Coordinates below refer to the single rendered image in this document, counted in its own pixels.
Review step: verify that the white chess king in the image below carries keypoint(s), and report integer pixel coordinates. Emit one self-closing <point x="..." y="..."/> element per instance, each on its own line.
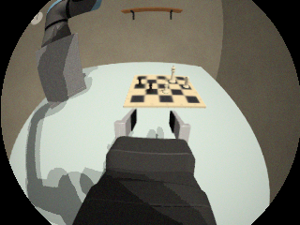
<point x="172" y="80"/>

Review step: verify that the white pawn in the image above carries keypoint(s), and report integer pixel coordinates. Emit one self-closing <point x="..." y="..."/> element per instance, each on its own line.
<point x="165" y="91"/>

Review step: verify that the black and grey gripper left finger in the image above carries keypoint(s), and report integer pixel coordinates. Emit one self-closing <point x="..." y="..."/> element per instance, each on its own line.
<point x="127" y="124"/>

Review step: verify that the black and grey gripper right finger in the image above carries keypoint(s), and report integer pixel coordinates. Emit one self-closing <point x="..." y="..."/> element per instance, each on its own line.
<point x="178" y="127"/>

